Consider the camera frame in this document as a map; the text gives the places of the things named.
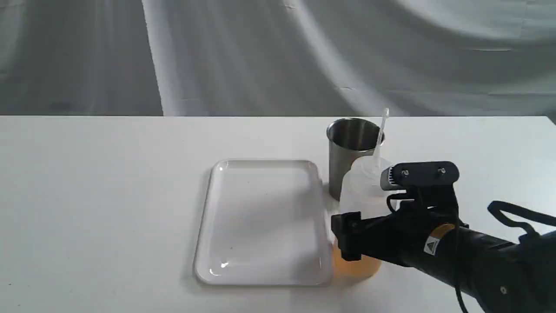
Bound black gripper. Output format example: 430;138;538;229
331;204;461;267

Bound plastic wash bottle orange liquid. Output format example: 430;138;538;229
332;108;397;277

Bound grey backdrop cloth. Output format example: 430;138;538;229
0;0;555;119

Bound stainless steel cup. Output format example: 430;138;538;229
326;117;385;201

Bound clear plastic tray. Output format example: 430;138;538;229
193;159;332;287

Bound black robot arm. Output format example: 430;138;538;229
331;201;556;313

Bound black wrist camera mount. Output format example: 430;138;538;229
380;162;460;209

